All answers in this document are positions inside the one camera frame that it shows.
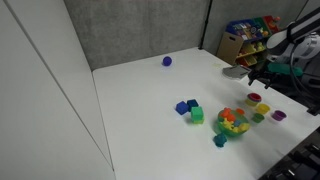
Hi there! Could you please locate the small pink bowl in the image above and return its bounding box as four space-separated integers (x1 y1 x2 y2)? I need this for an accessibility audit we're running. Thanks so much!
247 93 262 102

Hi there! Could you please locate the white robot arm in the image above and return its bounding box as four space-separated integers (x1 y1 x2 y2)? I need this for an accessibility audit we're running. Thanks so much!
248 7 320 116

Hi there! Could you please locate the small yellow bowl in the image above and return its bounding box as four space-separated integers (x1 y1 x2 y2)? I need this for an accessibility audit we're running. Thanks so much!
256 103 270 114

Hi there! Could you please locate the small purple bowl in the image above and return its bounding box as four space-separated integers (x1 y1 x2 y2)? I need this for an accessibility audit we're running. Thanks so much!
272 110 287 121

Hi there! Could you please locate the small orange bowl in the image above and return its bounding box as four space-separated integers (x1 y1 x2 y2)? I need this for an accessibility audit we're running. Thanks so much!
236 108 245 115

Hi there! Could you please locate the small green bowl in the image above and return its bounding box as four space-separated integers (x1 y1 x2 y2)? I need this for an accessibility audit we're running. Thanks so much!
252 113 264 123

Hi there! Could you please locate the large green toy bowl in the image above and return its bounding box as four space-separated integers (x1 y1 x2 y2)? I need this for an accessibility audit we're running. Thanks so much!
217 108 250 137

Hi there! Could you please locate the grey metal mounting plate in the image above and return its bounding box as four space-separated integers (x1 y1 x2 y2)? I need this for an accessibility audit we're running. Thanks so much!
222 65 251 80

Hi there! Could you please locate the cardboard box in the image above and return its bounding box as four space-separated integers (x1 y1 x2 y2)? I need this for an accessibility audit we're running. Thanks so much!
217 32 244 65

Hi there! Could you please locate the colourful toy shelf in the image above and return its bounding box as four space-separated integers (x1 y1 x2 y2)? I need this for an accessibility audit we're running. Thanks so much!
226 15 281 67

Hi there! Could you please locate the dark blue cube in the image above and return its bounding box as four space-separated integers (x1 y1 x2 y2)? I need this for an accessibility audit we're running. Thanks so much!
187 99 199 111

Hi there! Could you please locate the green cube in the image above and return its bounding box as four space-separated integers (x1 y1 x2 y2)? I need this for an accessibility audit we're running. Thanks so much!
191 106 204 121

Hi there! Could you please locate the teal flower toy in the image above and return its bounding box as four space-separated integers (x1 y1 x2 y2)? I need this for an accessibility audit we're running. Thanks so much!
213 133 227 148

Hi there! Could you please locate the black tripod stand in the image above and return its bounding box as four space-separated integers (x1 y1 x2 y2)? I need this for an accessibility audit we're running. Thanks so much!
198 0 213 50

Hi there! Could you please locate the purple ball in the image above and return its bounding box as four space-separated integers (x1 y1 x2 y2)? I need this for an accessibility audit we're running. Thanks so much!
162 56 172 66

